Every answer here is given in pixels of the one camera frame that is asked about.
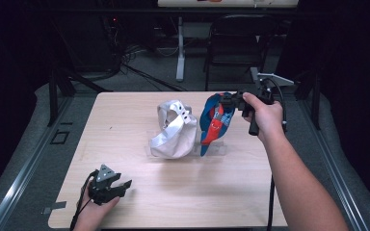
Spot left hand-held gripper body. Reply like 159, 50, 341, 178
88, 164, 123, 206

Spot white cap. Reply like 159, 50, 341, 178
148, 99, 199, 160

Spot black metal stand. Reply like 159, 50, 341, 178
293, 68, 323, 131
47, 62, 78, 128

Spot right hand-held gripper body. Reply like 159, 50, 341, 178
235, 66, 295, 137

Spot aluminium rail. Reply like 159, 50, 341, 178
297, 92, 370, 231
0, 95, 75, 231

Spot person's right hand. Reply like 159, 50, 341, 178
242, 91, 286, 142

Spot person's left hand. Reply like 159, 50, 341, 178
73, 195, 121, 231

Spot white table leg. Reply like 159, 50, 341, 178
175, 15, 187, 83

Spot blue and orange cap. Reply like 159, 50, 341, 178
199, 91, 237, 157

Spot grey tape strip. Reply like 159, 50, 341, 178
41, 200, 67, 216

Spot black floor cable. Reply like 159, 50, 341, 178
120, 62, 187, 92

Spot black folding chair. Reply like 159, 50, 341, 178
203, 13, 278, 91

